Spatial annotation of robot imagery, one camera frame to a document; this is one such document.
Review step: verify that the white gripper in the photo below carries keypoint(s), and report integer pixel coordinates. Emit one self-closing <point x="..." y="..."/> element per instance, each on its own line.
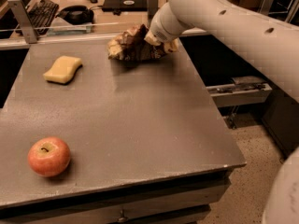
<point x="163" y="29"/>

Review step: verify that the brown sea salt chip bag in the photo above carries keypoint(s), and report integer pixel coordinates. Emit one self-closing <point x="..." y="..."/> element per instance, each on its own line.
<point x="130" y="46"/>

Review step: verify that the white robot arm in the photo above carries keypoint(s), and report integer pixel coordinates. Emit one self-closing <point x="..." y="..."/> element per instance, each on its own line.
<point x="269" y="45"/>

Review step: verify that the yellow sponge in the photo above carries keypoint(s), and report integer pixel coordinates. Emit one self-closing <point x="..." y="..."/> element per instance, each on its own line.
<point x="63" y="69"/>

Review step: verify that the black laptop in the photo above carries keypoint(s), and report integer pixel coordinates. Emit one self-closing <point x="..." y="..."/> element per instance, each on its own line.
<point x="124" y="5"/>

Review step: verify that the black headphones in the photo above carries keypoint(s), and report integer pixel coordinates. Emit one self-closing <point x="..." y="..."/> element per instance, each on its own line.
<point x="76" y="15"/>

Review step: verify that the black keyboard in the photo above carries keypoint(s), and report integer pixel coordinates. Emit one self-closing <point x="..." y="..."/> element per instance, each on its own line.
<point x="42" y="14"/>

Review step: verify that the grey drawer unit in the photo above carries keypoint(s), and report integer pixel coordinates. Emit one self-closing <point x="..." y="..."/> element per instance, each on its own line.
<point x="180" y="201"/>

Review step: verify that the red apple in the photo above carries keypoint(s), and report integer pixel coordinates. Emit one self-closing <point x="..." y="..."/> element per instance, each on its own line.
<point x="49" y="156"/>

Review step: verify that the grey metal bracket middle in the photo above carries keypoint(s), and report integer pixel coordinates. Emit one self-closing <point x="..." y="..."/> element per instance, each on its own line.
<point x="152" y="7"/>

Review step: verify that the grey metal shelf rail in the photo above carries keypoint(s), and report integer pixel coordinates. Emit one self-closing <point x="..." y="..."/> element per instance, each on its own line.
<point x="241" y="91"/>

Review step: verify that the grey metal bracket left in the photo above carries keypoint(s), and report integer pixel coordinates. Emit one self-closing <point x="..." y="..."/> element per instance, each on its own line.
<point x="20" y="13"/>

